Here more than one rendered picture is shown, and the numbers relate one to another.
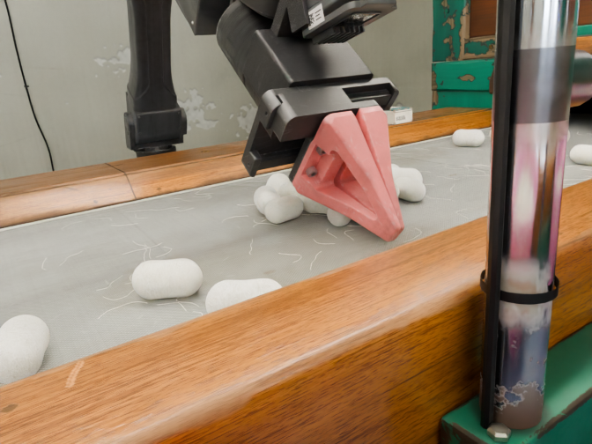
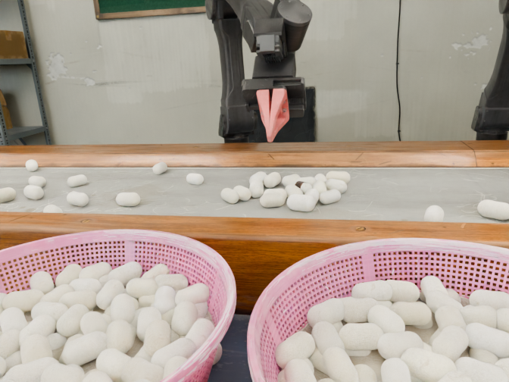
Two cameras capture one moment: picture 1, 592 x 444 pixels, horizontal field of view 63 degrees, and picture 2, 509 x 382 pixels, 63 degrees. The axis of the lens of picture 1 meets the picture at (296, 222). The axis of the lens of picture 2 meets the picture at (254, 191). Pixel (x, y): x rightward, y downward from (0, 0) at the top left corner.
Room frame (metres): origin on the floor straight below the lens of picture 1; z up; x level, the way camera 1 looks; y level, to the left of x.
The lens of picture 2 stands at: (-0.28, -0.04, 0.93)
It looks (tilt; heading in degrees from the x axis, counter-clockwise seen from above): 18 degrees down; 44
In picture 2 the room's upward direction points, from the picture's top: 3 degrees counter-clockwise
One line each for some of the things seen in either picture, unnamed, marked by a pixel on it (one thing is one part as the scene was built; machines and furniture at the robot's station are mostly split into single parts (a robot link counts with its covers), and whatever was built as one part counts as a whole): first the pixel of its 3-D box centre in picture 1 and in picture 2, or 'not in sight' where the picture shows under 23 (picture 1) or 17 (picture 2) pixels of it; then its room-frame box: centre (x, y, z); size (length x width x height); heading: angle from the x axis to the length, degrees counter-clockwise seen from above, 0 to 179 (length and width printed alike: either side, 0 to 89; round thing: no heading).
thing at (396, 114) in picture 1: (388, 114); not in sight; (0.71, -0.15, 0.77); 0.06 x 0.04 x 0.02; 32
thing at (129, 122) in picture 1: (155, 129); (496, 119); (0.78, 0.21, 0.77); 0.09 x 0.06 x 0.06; 117
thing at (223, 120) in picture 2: not in sight; (237, 124); (0.45, 0.70, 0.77); 0.09 x 0.06 x 0.06; 153
